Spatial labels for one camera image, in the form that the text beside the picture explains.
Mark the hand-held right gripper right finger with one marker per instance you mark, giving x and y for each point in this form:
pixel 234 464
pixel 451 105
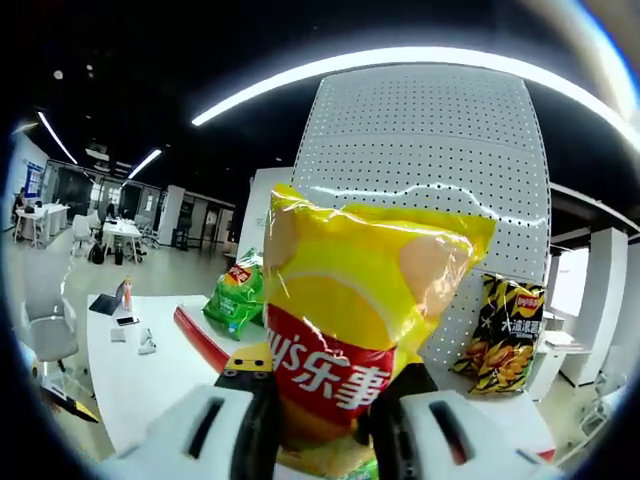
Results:
pixel 450 435

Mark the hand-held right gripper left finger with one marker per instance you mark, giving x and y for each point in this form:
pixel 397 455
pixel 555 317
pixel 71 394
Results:
pixel 200 435

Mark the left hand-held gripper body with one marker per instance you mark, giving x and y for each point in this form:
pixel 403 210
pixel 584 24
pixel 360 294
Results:
pixel 41 376

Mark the green chips bag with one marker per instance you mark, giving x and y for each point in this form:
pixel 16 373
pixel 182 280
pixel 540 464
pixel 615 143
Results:
pixel 232 305

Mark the white snack and drink counter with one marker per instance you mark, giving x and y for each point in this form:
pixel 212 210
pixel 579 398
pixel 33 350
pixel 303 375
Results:
pixel 515 415

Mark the grey office chair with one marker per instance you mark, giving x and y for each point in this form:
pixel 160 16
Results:
pixel 47 335

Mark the small white box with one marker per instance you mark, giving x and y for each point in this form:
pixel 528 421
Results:
pixel 118 335

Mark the black smartphone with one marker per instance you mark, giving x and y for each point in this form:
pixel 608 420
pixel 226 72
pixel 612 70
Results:
pixel 127 321

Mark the black and yellow chips bag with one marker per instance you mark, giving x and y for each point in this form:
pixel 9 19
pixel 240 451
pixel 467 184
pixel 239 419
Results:
pixel 505 340

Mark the orange bottle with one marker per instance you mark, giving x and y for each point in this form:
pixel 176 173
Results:
pixel 127 295

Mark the black backpack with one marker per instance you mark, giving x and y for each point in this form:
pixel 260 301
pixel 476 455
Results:
pixel 97 254
pixel 119 256

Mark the long white desk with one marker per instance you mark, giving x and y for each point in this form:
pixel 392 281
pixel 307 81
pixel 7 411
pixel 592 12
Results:
pixel 45 215
pixel 122 231

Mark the white tall cabinet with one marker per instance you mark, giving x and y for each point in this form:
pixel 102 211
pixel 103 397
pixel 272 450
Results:
pixel 607 300

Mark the white square pillar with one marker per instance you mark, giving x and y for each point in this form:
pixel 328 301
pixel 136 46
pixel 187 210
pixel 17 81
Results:
pixel 260 210

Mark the straight ceiling light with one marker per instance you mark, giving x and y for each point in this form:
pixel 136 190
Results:
pixel 57 137
pixel 145 163

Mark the white pegboard panel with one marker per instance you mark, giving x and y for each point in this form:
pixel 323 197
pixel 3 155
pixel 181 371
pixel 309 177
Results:
pixel 425 150

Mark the curved ceiling light strip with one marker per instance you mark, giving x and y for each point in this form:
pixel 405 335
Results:
pixel 400 52

